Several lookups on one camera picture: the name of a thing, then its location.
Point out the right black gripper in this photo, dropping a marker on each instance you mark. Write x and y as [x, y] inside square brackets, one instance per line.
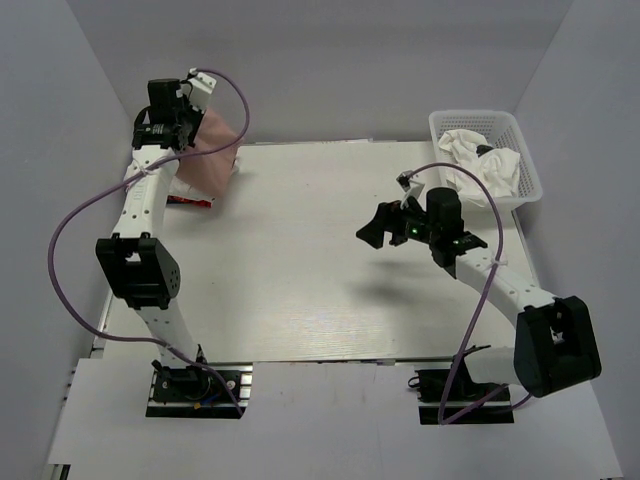
[389, 217]

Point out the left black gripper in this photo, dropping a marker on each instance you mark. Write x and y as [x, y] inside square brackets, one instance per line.
[197, 115]

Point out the pink printed t shirt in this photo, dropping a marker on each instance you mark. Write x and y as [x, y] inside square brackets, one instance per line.
[213, 133]

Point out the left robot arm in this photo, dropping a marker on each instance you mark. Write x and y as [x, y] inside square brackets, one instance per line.
[138, 267]

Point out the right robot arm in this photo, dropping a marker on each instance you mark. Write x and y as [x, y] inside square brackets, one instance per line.
[555, 346]

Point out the folded white t shirt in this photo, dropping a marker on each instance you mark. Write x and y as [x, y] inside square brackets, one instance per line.
[203, 179]

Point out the folded red t shirt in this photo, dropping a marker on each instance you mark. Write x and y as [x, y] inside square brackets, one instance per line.
[174, 200]

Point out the crumpled white t shirt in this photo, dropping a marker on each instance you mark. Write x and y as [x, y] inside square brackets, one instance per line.
[498, 168]

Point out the white plastic basket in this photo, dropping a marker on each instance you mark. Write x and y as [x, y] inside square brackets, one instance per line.
[501, 130]

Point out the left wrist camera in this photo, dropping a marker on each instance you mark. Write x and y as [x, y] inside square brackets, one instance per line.
[194, 91]

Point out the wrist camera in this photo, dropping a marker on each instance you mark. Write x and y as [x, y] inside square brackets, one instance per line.
[444, 209]
[194, 91]

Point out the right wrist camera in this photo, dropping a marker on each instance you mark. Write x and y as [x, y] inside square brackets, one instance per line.
[444, 209]

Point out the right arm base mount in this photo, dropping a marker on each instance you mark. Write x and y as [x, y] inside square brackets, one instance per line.
[428, 382]

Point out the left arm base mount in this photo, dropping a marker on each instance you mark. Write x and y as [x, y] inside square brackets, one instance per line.
[188, 393]

